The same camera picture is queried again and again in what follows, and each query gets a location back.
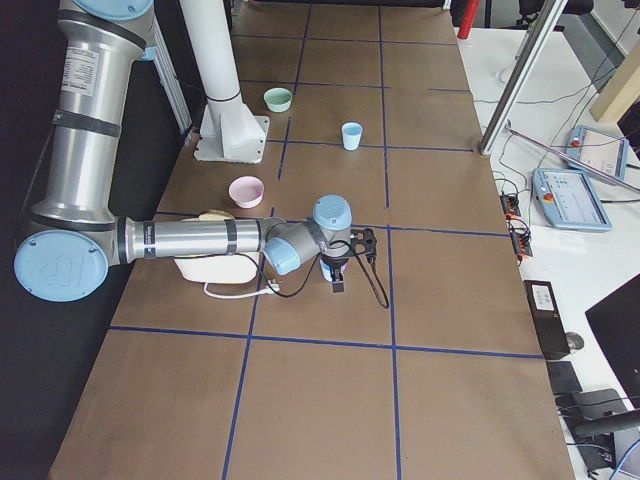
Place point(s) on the aluminium camera post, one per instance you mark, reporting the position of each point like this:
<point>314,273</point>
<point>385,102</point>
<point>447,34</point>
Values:
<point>531,48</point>

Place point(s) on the light blue cup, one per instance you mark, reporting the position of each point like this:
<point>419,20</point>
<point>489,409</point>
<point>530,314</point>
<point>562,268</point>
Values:
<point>351,135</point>
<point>326,272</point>

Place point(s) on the orange black connector strip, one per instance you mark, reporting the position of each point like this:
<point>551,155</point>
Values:
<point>518,229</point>

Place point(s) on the red cylinder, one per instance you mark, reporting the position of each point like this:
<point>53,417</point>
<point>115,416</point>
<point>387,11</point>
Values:
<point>468,18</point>

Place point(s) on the teach pendant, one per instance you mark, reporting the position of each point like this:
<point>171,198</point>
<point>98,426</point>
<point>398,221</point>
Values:
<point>568,200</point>
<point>606,152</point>

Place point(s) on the cream toaster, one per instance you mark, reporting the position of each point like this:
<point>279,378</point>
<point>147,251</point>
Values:
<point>219,269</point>

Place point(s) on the white reacher grabber stick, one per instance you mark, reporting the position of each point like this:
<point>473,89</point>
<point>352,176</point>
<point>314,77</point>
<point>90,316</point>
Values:
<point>606,178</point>

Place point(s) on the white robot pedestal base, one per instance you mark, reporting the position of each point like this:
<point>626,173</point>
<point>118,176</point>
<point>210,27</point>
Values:
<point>229,132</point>

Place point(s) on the black laptop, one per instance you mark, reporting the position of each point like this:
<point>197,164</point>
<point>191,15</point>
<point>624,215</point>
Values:
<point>614,321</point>

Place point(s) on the pink bowl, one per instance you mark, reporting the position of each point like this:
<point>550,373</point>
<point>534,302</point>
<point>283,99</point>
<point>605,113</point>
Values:
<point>246,191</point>

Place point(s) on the green bowl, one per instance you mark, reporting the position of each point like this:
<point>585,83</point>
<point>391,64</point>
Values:
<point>278,99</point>

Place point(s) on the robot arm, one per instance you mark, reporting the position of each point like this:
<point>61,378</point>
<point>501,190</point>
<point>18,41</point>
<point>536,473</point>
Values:
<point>74,238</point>

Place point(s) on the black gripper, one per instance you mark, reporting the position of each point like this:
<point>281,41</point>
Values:
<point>334,263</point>

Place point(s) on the teach pendant near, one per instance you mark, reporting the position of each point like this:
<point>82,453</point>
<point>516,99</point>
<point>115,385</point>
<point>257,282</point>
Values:
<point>568,200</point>

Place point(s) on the bread slice in toaster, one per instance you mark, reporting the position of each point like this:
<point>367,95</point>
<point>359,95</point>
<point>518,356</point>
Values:
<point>215,215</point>

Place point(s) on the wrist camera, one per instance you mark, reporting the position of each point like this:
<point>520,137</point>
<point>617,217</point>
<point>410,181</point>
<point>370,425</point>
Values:
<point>364,243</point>

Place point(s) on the black box with label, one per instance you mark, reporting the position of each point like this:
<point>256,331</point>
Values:
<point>546,319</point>

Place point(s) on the teach pendant far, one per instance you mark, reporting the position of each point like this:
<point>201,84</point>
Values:
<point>606,152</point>

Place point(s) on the wooden plank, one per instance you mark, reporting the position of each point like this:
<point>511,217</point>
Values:
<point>621,91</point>

